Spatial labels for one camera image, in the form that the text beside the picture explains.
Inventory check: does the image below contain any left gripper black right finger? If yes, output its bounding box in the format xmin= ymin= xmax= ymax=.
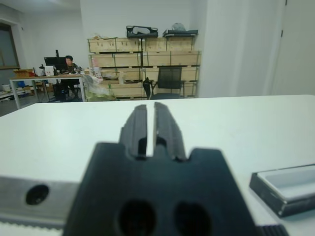
xmin=154 ymin=101 xmax=187 ymax=162

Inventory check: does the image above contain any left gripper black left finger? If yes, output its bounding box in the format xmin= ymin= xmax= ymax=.
xmin=120 ymin=104 xmax=148 ymax=160

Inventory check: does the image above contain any black glossy box lid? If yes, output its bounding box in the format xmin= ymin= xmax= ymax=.
xmin=249 ymin=164 xmax=315 ymax=218

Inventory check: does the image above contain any brown cardboard box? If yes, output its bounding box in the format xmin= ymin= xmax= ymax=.
xmin=12 ymin=69 xmax=34 ymax=78

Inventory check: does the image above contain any crumpled plastic bag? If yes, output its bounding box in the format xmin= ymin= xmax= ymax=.
xmin=83 ymin=75 xmax=118 ymax=102

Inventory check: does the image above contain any black mesh office chair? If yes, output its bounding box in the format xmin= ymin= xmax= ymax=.
xmin=149 ymin=66 xmax=186 ymax=100

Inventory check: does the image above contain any black computer tower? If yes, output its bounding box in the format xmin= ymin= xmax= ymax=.
xmin=54 ymin=85 xmax=71 ymax=101

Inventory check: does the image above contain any seated person dark jacket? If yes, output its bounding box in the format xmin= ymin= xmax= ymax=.
xmin=59 ymin=55 xmax=83 ymax=99

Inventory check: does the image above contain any black open carry case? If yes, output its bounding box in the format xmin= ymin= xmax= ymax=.
xmin=126 ymin=25 xmax=158 ymax=38

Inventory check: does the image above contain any black computer monitor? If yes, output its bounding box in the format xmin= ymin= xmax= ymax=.
xmin=43 ymin=50 xmax=67 ymax=74

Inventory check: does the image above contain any flat black tray case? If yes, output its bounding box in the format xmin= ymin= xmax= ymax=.
xmin=162 ymin=29 xmax=199 ymax=38

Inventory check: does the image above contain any white-framed office desk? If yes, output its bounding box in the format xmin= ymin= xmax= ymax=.
xmin=9 ymin=73 xmax=86 ymax=110

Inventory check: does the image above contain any brown framed window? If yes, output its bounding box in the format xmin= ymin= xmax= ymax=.
xmin=0 ymin=22 xmax=21 ymax=70

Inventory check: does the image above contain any white door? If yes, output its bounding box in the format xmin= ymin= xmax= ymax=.
xmin=270 ymin=0 xmax=315 ymax=96

